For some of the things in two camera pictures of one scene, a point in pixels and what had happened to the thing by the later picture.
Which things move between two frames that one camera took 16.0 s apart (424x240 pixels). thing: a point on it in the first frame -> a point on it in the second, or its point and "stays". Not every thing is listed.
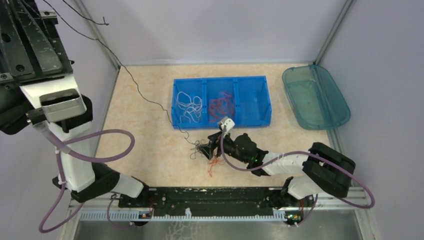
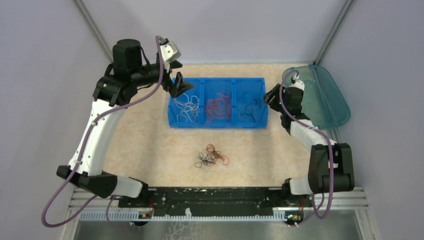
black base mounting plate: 219,201 stays
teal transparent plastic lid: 315,99 stays
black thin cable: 124,64 -> 247,110
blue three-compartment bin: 201,103 stays
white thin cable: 191,108 stays
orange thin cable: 223,106 stays
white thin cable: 192,108 stays
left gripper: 14,51 -> 180,86
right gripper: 215,142 -> 278,91
